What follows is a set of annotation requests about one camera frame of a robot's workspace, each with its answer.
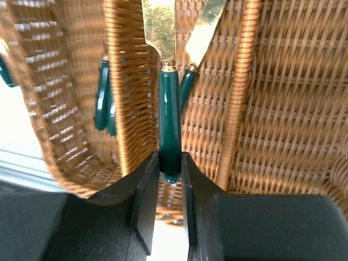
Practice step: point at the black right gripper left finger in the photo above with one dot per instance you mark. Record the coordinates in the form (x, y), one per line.
(115, 223)

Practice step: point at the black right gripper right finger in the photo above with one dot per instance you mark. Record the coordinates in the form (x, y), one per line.
(223, 226)

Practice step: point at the gold knife green handle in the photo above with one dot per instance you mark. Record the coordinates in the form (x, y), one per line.
(199, 42)
(160, 33)

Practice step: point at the wicker cutlery tray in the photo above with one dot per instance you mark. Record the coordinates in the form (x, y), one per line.
(266, 115)

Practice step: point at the gold spoon green handle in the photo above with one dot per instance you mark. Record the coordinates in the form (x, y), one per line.
(5, 74)

